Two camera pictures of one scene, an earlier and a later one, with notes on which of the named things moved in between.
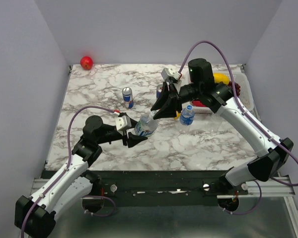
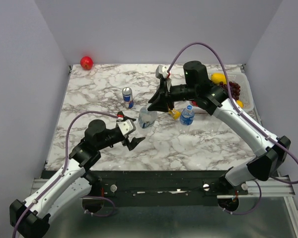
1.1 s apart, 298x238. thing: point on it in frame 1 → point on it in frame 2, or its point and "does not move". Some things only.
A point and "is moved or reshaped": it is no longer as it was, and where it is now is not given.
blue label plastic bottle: [187, 115] does not move
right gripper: [174, 104] → [160, 104]
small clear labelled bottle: [147, 125] is moved or reshaped
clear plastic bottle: [214, 123] does not move
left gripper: [133, 139] does not move
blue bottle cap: [189, 107] does not move
